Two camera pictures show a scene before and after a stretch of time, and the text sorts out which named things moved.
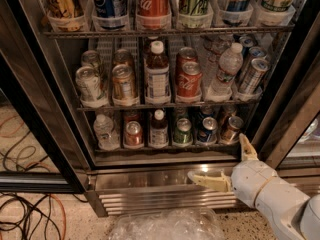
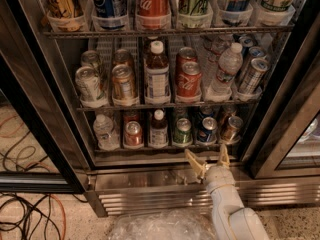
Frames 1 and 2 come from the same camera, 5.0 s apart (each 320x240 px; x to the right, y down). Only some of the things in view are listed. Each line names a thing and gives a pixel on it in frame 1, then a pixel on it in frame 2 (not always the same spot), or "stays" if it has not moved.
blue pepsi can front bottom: x=207 y=133 stays
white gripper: x=250 y=181 to x=219 y=176
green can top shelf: x=194 y=6 stays
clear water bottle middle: x=229 y=66 stays
